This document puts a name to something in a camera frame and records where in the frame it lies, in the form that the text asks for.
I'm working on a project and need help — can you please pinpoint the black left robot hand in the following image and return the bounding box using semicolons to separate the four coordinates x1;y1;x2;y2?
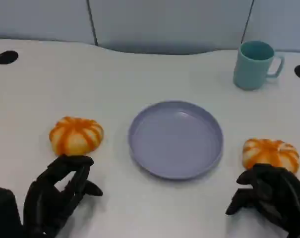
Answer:
23;154;104;238

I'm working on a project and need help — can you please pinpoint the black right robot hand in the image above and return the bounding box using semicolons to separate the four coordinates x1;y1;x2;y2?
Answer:
225;163;300;238

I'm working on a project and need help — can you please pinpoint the orange and white bread roll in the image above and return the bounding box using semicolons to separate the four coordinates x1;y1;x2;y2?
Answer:
242;138;300;174
49;116;105;157

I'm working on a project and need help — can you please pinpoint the lilac plate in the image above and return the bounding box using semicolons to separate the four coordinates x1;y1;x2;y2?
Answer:
128;100;224;181

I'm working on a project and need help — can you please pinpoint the pale green mug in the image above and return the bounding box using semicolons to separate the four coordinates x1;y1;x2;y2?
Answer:
233;40;286;91

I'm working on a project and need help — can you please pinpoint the grey partition panel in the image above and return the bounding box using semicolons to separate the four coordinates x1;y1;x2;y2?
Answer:
242;0;300;53
0;0;96;47
86;0;254;55

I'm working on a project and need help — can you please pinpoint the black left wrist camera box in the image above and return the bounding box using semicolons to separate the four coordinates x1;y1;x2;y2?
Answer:
0;185;23;238

